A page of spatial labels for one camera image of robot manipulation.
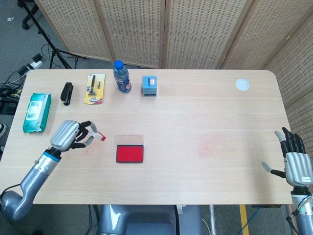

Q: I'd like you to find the small blue cardboard box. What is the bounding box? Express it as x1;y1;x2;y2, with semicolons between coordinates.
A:
142;75;158;97

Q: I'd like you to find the razor in yellow blister pack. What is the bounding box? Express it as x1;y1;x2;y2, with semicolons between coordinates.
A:
83;73;106;106

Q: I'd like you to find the white round grommet cover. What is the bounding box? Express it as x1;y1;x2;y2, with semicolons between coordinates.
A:
235;78;251;92

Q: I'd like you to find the black stapler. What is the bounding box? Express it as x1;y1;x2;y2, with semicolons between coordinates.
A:
60;82;74;107

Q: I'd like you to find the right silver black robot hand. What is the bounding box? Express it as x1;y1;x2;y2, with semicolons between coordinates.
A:
261;126;313;188

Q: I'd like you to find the teal wet wipes pack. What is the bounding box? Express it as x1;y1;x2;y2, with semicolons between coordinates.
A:
22;92;52;134

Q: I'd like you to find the white power strip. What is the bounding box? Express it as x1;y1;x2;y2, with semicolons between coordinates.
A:
25;60;44;72

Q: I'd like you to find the water bottle with blue cap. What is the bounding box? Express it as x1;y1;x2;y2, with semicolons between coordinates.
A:
112;60;133;94

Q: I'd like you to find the black office chair base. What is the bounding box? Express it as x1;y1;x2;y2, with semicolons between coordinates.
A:
21;4;38;30

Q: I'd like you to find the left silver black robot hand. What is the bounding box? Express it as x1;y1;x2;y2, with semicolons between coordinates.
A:
49;119;99;151

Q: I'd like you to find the grey robot torso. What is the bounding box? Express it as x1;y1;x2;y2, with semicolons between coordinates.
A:
97;204;204;235

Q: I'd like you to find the red ink pad clear lid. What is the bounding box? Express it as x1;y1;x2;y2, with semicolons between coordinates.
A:
114;134;146;165

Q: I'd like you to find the black tripod stand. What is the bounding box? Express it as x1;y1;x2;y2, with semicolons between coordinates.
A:
16;0;87;70

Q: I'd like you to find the red and white stamp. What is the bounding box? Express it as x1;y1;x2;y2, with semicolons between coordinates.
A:
89;129;107;142

